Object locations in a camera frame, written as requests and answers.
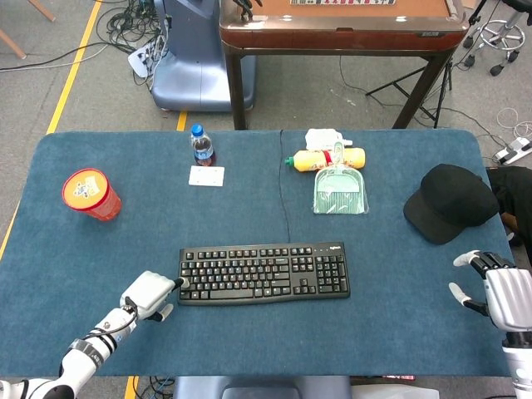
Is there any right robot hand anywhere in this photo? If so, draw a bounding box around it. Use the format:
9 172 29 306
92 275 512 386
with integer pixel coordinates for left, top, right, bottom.
448 249 532 333

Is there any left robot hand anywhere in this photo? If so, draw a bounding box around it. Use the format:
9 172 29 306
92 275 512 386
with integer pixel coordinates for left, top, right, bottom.
119 270 191 323

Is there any black computer keyboard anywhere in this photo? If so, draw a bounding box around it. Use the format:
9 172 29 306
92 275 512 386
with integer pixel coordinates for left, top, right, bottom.
177 241 352 307

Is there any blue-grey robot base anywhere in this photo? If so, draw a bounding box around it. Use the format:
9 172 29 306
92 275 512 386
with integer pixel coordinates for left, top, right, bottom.
150 0 257 113

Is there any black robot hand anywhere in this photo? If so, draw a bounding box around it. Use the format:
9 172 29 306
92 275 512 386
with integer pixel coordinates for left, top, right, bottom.
232 0 264 22

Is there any black bag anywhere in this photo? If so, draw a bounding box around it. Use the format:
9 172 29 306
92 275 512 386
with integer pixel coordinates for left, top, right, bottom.
485 165 532 249

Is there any black baseball cap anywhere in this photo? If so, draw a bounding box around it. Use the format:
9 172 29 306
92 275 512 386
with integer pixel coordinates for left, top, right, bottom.
402 163 500 246

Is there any red instant noodle cup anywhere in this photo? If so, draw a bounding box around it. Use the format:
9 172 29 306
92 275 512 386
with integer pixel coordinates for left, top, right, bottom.
62 167 123 222

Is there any blue table cloth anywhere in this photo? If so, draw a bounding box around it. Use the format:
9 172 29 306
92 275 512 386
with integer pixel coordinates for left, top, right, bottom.
0 128 520 378

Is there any white rectangular card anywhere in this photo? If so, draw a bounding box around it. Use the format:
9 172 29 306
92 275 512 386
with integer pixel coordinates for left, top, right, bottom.
188 165 226 188

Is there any grey-blue robot torso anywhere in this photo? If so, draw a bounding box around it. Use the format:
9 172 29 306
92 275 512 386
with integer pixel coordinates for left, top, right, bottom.
171 375 353 399

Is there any blue-capped cola bottle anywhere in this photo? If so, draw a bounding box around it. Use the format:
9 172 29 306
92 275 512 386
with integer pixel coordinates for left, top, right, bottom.
190 123 216 167

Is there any green dustpan and brush set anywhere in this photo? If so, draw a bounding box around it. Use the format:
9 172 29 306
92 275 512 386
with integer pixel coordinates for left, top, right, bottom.
313 140 371 216

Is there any yellow bottle with green cap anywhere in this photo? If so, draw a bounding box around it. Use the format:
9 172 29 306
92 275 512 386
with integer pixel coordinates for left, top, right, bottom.
284 146 367 173

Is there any black tripod stand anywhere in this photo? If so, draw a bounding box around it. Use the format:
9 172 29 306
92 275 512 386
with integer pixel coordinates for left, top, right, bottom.
365 61 454 129

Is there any white crumpled cloth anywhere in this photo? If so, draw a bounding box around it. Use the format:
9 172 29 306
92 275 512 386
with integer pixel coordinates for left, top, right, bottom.
304 128 354 151

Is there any white power strip with plugs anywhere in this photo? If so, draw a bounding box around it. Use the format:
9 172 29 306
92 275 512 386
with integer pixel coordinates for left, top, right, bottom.
127 33 168 78

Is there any chrome stool with casters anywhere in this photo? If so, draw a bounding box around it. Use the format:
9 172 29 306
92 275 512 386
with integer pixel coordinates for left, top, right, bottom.
462 0 532 77

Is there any wooden furniture leg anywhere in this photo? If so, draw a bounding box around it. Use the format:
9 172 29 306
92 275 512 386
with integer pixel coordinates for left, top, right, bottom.
0 28 27 60
27 0 56 22

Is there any brown mahjong table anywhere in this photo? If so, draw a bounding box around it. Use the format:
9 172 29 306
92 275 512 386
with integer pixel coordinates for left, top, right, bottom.
219 0 470 131

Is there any row of mahjong tiles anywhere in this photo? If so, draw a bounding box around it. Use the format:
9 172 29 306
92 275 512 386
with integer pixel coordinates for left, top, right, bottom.
289 0 397 7

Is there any thin black cable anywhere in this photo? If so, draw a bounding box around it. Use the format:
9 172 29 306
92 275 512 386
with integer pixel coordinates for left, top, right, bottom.
278 129 292 245

